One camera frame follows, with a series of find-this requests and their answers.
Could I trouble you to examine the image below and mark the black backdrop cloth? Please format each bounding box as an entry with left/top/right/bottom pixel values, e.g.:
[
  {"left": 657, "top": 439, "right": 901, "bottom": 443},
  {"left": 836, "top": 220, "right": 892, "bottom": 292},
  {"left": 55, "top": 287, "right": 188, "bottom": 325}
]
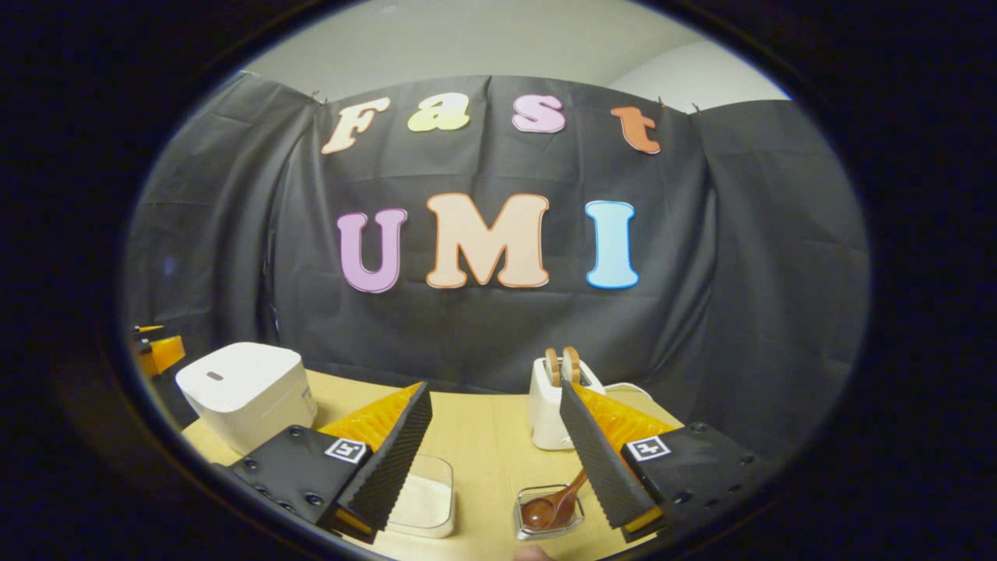
[{"left": 121, "top": 70, "right": 872, "bottom": 460}]

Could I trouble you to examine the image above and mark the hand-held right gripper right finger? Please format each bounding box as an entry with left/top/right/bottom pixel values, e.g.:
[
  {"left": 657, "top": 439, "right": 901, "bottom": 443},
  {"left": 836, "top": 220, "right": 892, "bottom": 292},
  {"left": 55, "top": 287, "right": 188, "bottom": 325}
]
[{"left": 559, "top": 378, "right": 768, "bottom": 544}]

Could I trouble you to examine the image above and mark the white toaster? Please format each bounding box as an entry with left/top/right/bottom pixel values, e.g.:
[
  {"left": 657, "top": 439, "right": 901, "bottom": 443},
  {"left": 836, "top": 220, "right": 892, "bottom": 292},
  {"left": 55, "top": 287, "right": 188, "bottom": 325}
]
[{"left": 530, "top": 357, "right": 607, "bottom": 451}]

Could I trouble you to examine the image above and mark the clear chopstick holder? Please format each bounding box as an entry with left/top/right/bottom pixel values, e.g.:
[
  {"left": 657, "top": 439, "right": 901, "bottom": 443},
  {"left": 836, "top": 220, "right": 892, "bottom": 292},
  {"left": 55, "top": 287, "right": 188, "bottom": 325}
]
[{"left": 514, "top": 483, "right": 585, "bottom": 542}]

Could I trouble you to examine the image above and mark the white rice cooker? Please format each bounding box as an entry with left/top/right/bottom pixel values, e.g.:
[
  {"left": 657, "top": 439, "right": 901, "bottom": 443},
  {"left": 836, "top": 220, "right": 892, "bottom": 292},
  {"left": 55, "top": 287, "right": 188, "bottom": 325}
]
[{"left": 175, "top": 341, "right": 319, "bottom": 457}]

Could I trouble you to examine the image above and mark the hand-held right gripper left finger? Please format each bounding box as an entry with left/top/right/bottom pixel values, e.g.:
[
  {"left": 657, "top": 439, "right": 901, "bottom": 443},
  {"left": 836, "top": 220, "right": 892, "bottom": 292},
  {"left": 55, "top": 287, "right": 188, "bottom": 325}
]
[{"left": 226, "top": 380, "right": 433, "bottom": 545}]

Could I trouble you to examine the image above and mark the clear plastic rice box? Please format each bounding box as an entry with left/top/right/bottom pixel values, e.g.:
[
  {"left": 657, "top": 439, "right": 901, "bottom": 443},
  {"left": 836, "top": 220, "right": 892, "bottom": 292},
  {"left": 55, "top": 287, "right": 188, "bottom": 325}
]
[{"left": 386, "top": 454, "right": 456, "bottom": 539}]

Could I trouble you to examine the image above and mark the brown wooden spoon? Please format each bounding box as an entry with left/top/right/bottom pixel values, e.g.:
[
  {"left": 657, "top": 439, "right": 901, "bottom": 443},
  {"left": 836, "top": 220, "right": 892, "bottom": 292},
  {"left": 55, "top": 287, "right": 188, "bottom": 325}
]
[{"left": 520, "top": 467, "right": 589, "bottom": 532}]

